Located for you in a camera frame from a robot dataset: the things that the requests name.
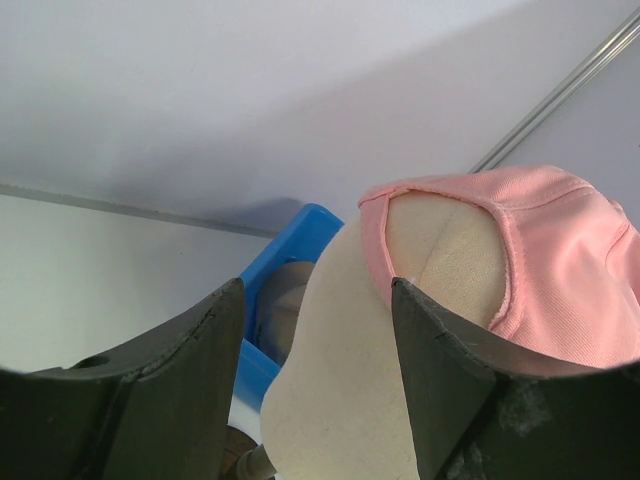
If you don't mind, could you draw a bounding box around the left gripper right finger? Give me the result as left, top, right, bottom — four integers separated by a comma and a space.
392, 278, 639, 480

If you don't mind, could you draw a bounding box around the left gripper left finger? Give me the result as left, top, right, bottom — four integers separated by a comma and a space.
1, 279, 245, 479

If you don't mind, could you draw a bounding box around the pink baseball cap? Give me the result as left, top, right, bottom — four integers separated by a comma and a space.
359, 166, 639, 368

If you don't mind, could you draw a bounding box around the dark round wooden stand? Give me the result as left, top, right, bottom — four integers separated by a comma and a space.
219, 425, 276, 480

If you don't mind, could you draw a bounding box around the beige mannequin head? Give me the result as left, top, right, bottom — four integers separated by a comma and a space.
261, 192, 506, 480

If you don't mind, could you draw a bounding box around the beige cap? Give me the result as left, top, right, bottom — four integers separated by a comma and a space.
254, 261, 315, 366

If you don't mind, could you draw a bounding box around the blue plastic bin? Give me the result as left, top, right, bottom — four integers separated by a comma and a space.
234, 203, 344, 411

